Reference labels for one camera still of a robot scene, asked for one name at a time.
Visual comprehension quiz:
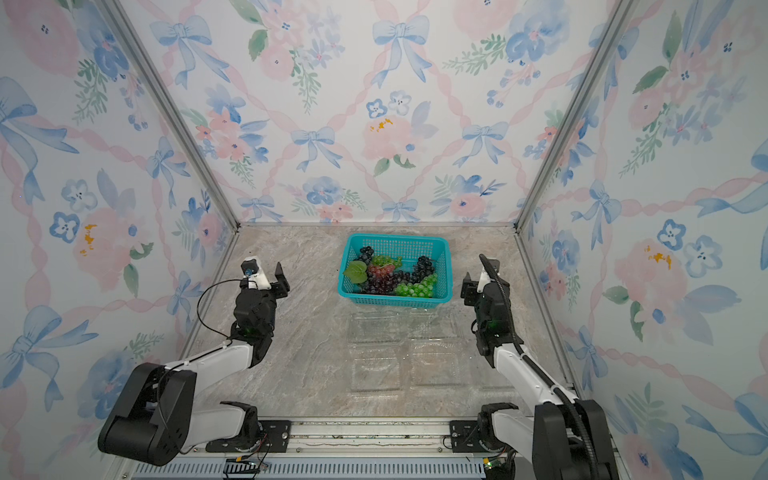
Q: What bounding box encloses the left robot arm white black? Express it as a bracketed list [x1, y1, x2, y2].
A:
[97, 256, 290, 466]

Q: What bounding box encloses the left aluminium corner post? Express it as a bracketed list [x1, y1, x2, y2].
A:
[95, 0, 241, 232]

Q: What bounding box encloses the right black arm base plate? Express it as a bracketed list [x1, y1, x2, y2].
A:
[445, 419, 509, 456]

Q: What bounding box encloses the green grape leaf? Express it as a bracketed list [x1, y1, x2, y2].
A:
[343, 260, 368, 285]

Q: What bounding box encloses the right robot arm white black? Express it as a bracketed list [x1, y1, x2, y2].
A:
[461, 254, 619, 479]

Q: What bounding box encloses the thin black left cable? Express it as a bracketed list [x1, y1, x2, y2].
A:
[196, 278, 244, 340]

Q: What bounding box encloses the clear plastic clamshell container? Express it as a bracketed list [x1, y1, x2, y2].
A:
[347, 311, 405, 395]

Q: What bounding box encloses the small green grape bunch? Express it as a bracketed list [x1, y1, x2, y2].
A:
[372, 255, 402, 269]

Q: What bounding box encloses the aluminium corner post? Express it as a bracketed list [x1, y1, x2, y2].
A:
[95, 0, 241, 232]
[514, 0, 636, 234]

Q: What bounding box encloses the right aluminium corner post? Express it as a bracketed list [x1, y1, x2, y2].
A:
[514, 0, 636, 234]

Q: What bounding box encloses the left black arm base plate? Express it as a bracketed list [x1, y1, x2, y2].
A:
[205, 419, 292, 454]

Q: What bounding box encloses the aluminium front rail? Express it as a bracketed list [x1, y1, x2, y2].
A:
[106, 416, 537, 479]

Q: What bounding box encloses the purple red grape bunch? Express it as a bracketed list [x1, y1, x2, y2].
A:
[360, 264, 411, 295]

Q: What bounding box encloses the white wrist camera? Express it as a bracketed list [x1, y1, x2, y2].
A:
[241, 256, 271, 291]
[476, 271, 491, 294]

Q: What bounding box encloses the dark blue grape bunch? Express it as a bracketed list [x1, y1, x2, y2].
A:
[357, 246, 375, 265]

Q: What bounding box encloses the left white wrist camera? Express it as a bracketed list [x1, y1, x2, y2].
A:
[241, 256, 271, 291]

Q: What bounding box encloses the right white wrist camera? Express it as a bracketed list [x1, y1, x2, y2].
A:
[476, 271, 491, 294]

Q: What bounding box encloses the teal plastic basket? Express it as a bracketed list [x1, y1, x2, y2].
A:
[338, 233, 452, 309]

